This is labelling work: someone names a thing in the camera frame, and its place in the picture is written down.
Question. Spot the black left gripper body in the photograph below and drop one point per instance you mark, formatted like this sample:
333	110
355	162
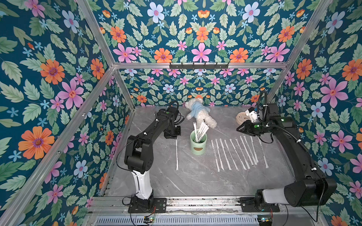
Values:
172	132

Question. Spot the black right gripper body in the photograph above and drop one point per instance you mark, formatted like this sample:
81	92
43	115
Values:
248	128

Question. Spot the green metal straw cup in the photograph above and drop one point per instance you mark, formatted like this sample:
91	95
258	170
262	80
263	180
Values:
198	148

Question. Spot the eleventh white straw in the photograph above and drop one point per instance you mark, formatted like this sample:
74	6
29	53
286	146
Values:
177	159

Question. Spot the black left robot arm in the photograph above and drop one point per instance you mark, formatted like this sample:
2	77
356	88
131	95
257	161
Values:
139	155

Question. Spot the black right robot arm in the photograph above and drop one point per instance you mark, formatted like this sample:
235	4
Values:
311	186

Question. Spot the bundle of wrapped straws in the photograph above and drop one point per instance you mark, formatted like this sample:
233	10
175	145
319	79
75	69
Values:
200	132

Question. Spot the beige round alarm clock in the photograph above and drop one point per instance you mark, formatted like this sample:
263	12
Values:
242	117

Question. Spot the white teddy bear blue shirt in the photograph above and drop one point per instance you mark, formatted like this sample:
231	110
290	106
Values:
200	113

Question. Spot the black wall hook rail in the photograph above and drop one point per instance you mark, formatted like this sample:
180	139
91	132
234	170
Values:
192	66

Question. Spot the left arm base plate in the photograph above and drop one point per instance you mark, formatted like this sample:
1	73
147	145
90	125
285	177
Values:
153	205

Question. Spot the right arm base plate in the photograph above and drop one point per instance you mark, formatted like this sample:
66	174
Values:
249	205

